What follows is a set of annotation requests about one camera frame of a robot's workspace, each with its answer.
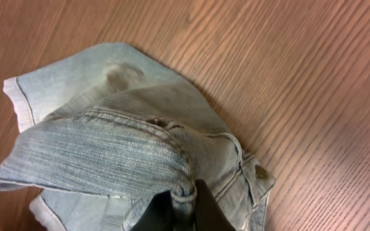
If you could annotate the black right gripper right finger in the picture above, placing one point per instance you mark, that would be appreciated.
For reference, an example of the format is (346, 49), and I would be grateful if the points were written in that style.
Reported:
(208, 214)

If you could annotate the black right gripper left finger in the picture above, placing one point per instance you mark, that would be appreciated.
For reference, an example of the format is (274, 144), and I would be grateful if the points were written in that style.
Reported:
(158, 216)

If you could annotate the light blue denim shorts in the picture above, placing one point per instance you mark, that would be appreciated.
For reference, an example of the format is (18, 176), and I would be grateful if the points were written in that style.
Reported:
(105, 130)

